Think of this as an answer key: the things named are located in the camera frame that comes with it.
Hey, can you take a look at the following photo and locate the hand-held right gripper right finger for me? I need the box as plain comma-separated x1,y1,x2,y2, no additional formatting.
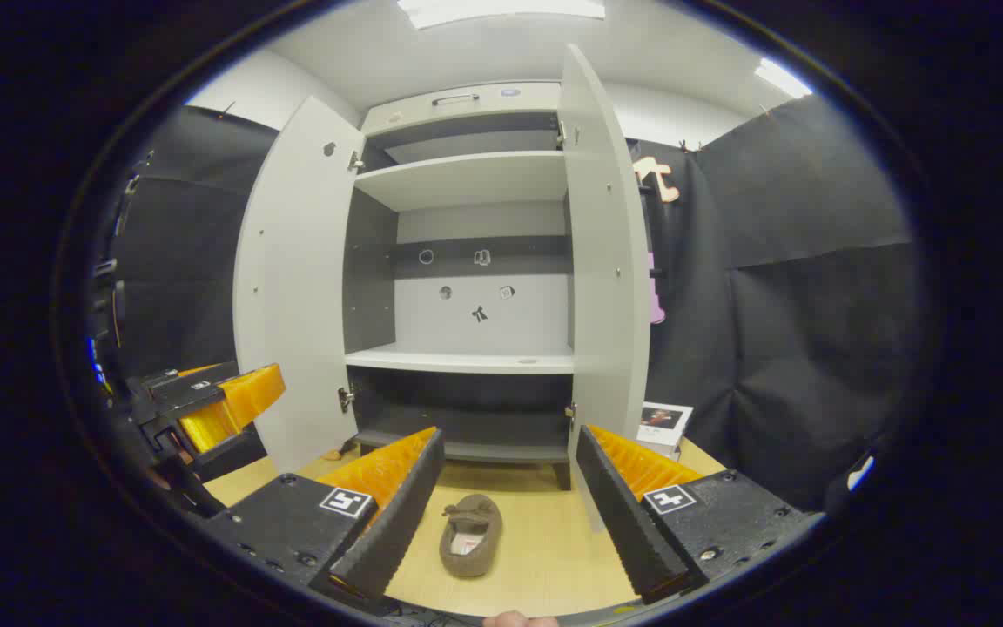
575,423,825,606

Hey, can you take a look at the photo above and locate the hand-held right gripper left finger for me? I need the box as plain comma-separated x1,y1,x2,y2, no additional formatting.
197,425,448,606

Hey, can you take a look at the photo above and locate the brown suede shoe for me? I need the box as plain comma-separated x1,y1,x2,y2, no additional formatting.
439,493,504,578

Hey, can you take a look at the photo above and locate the grey cabinet door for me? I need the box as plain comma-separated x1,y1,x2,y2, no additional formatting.
556,42,652,534
232,94,369,475

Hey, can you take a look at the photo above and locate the grey white shoe cabinet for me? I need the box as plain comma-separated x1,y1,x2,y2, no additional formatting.
232,42,652,534

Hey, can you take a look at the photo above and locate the black backdrop cloth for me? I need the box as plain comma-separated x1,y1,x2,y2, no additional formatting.
88,91,920,515

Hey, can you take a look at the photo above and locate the ceiling light panel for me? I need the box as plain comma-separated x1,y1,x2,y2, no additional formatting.
754,57,814,98
397,0,607,31

